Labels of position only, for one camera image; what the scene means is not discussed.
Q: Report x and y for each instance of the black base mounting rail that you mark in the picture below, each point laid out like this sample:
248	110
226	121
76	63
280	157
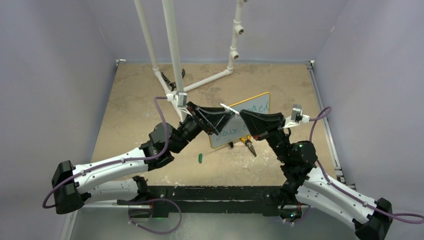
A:
264	200

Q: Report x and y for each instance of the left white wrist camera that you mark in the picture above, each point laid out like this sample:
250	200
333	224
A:
179	102

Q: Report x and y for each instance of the aluminium extrusion frame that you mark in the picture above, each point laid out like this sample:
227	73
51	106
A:
112	223

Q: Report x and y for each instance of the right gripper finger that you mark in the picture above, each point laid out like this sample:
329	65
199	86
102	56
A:
279	117
259	127

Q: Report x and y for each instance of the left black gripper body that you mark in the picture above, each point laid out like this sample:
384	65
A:
203	125

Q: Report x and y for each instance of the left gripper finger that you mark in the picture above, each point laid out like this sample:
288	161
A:
200	111
217	121

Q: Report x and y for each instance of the white PVC pipe frame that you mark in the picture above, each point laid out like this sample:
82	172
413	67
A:
171	30

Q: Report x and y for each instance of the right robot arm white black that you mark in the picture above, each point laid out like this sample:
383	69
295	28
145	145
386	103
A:
307	183

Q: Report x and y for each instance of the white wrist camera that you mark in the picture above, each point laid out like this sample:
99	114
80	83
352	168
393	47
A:
179	102
296	118

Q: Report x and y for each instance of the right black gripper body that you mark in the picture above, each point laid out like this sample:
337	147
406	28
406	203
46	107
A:
276	134

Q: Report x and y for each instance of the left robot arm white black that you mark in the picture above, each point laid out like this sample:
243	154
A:
73	186

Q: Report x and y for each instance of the white green marker pen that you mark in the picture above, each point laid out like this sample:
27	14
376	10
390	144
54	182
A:
230	109

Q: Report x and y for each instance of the green marker cap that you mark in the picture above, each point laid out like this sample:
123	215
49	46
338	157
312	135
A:
200	158

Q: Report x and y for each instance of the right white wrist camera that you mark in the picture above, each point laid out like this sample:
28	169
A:
296	118

